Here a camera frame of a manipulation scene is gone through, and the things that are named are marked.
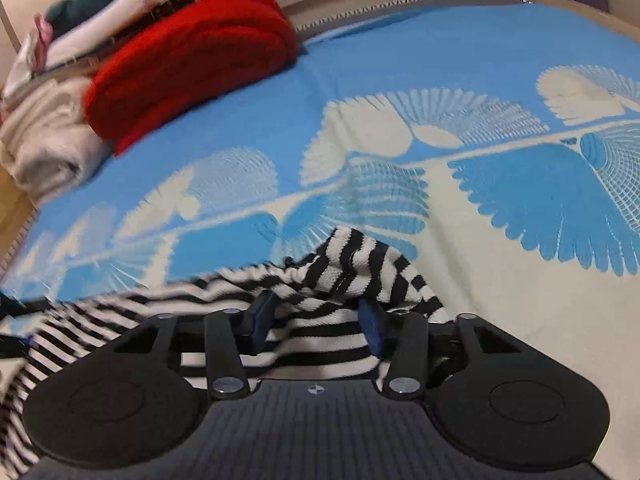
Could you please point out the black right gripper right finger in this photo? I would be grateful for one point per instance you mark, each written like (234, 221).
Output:
(401, 340)

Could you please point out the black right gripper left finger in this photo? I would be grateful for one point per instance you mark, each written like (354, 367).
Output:
(228, 335)

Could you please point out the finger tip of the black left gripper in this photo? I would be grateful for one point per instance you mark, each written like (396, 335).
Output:
(18, 324)

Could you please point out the black white striped garment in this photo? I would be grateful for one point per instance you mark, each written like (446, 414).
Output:
(307, 308)

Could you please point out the beige folded fleece garment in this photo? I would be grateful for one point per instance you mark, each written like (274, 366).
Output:
(47, 145)

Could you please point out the blue white patterned bedspread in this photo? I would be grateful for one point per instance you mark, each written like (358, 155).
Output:
(493, 143)

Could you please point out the white folded garment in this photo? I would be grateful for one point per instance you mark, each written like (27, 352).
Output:
(39, 56)

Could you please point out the red folded knit garment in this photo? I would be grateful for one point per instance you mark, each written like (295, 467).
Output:
(203, 51)

